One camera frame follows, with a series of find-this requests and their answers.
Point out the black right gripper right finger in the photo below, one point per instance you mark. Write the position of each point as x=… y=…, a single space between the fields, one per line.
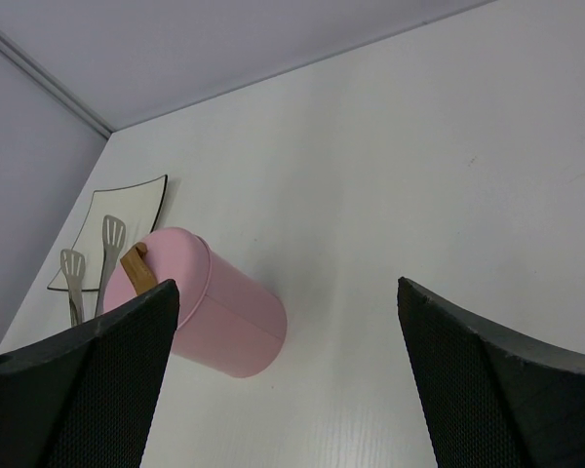
x=491 y=396

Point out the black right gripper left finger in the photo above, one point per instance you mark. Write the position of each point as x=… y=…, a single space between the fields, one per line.
x=86 y=397

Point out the pink round lid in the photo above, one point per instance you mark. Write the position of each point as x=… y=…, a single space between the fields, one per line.
x=177 y=254

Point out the pink cylindrical lunch container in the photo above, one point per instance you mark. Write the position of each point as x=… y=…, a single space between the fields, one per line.
x=238 y=327

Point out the white square plate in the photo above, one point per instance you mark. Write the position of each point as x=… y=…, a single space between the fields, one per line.
x=132 y=211

